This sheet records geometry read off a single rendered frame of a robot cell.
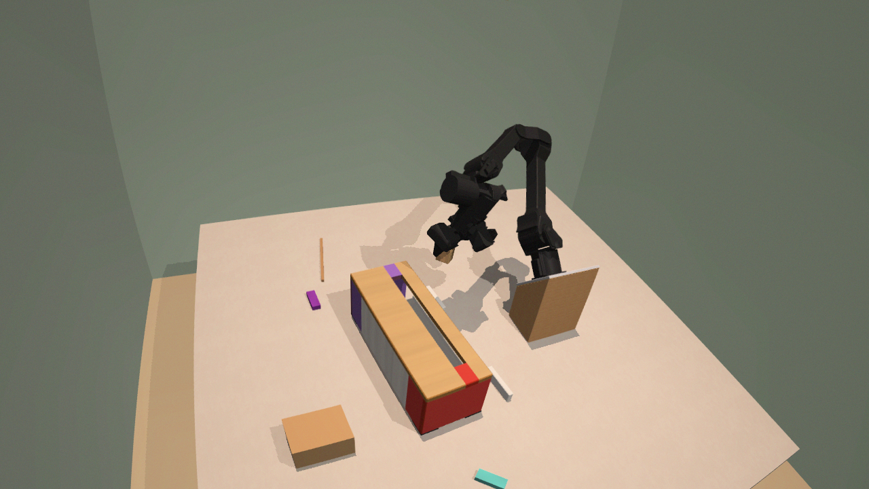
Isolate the teal rectangular block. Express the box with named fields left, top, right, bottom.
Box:
left=474, top=469, right=508, bottom=489

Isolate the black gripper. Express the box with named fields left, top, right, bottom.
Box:
left=427, top=205, right=487, bottom=257

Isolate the small purple block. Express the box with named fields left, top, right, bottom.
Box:
left=306, top=290, right=321, bottom=310

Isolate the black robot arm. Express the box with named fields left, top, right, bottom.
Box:
left=440, top=124, right=564, bottom=280

